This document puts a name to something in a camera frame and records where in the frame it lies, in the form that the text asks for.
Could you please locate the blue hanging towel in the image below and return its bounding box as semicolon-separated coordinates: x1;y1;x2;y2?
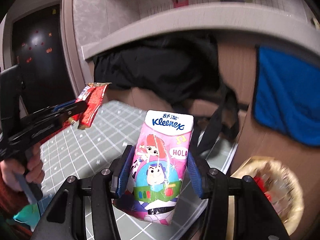
252;46;319;147

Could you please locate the green grid table mat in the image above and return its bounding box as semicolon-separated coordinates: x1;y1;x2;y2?
38;100;238;240

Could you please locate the trash bin with yellow bag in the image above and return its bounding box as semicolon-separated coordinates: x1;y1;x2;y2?
232;156;304;235

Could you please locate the kleenex tissue pack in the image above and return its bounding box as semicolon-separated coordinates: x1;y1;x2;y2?
113;110;194;225

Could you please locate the black bag with straps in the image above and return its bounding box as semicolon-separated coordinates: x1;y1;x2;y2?
93;30;240;154

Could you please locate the white kitchen countertop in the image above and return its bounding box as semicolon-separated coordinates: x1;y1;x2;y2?
81;3;319;60

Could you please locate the green plastic cup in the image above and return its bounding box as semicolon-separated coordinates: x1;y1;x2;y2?
13;204;41;231

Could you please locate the red paper cup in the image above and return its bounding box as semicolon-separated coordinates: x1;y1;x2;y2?
253;176;272;202

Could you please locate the black refrigerator with magnets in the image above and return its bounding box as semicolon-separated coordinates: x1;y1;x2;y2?
12;5;75;114

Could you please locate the red snack wrapper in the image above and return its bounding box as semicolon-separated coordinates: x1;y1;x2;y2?
65;82;110;130

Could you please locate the person's left hand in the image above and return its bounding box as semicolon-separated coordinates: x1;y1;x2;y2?
1;143;45;192

